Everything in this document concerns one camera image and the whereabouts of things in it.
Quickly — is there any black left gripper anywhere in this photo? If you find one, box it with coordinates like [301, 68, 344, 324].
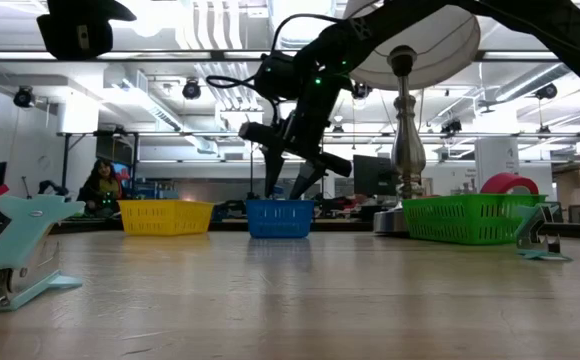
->
[37, 0, 137, 61]

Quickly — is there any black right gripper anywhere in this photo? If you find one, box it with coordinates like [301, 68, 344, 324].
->
[239, 112, 354, 201]

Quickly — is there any teal stapler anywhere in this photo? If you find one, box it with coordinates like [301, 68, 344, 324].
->
[513, 202, 574, 262]
[0, 193, 86, 315]

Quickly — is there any red tape roll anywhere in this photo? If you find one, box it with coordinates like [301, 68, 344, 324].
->
[479, 172, 540, 196]

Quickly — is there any blue plastic basket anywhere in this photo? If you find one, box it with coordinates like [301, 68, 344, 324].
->
[245, 199, 316, 239]

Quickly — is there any silver lamp with white shade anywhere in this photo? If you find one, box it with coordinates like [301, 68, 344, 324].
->
[342, 0, 482, 235]

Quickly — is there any yellow plastic basket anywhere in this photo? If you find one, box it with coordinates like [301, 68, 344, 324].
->
[117, 199, 215, 237]

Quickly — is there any person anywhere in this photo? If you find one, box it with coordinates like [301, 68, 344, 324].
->
[76, 158, 125, 219]

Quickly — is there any green plastic basket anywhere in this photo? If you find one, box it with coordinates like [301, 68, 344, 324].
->
[402, 193, 548, 246]

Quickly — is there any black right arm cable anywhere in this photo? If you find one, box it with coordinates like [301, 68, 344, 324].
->
[204, 13, 344, 126]

